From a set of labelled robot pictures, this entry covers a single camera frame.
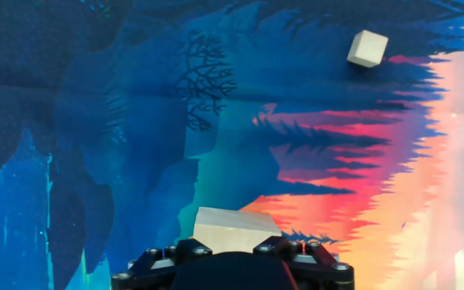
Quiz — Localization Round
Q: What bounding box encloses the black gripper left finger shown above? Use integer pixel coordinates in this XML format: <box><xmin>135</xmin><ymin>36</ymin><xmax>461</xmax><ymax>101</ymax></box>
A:
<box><xmin>110</xmin><ymin>239</ymin><xmax>213</xmax><ymax>290</ymax></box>

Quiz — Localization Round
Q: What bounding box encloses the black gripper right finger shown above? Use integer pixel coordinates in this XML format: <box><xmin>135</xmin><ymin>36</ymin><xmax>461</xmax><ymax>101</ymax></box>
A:
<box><xmin>254</xmin><ymin>236</ymin><xmax>356</xmax><ymax>290</ymax></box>

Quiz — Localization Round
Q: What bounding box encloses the large wooden cube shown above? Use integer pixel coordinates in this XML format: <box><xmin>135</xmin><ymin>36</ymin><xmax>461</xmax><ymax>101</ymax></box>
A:
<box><xmin>193</xmin><ymin>206</ymin><xmax>284</xmax><ymax>255</ymax></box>

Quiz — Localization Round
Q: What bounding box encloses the forest sunset printed cloth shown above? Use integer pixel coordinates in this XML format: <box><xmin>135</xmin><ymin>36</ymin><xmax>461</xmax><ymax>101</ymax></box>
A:
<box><xmin>0</xmin><ymin>0</ymin><xmax>464</xmax><ymax>290</ymax></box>

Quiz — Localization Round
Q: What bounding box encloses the small wooden cube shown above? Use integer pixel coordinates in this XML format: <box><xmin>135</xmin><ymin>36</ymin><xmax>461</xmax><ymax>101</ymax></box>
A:
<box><xmin>346</xmin><ymin>29</ymin><xmax>390</xmax><ymax>68</ymax></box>

